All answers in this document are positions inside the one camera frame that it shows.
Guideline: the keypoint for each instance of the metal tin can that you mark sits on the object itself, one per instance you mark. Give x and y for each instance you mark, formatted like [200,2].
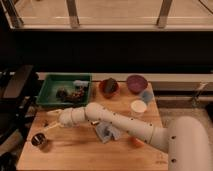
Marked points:
[40,141]

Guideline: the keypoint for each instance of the light blue object in tray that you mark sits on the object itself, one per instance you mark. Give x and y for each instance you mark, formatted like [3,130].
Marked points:
[80,83]

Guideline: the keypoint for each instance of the red bowl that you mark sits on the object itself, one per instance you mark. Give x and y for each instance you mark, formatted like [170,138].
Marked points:
[107,95]

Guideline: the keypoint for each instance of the blue small cup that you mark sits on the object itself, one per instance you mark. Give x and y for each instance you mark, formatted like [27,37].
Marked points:
[146,96]

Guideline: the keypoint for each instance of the orange fruit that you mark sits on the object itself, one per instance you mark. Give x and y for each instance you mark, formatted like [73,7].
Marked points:
[136,142]

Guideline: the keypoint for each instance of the bunch of dark grapes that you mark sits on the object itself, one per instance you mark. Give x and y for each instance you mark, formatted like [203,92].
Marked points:
[75,96]

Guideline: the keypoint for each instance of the dark object in red bowl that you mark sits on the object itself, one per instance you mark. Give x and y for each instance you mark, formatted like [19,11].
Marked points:
[110,86]

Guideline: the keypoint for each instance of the small dark fork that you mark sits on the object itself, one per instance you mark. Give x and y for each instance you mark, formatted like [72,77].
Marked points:
[45,125]

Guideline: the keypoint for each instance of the dark round object in tray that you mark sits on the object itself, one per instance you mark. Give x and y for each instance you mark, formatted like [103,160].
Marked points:
[61,93]

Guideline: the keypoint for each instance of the purple bowl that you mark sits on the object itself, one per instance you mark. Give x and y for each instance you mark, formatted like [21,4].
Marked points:
[136,83]

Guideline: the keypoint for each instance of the green plastic tray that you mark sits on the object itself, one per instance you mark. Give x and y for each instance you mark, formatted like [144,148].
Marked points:
[53,82]

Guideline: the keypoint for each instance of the wooden cutting board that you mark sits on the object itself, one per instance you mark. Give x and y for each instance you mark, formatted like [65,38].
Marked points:
[79,149]

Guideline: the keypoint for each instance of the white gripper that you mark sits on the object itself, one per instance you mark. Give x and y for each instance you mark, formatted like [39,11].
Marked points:
[68,117]

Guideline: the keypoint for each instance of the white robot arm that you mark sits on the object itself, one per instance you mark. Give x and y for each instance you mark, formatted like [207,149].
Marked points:
[185,140]

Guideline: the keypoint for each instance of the white cup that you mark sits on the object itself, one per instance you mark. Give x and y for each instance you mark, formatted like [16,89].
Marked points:
[138,108]

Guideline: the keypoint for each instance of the black chair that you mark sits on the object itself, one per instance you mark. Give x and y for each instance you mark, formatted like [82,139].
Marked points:
[17,93]

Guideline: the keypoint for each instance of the blue grey cloth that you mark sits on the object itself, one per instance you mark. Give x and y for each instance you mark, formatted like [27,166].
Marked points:
[105,132]

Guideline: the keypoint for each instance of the yellow wooden block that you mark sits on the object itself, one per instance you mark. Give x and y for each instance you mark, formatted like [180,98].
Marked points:
[95,123]

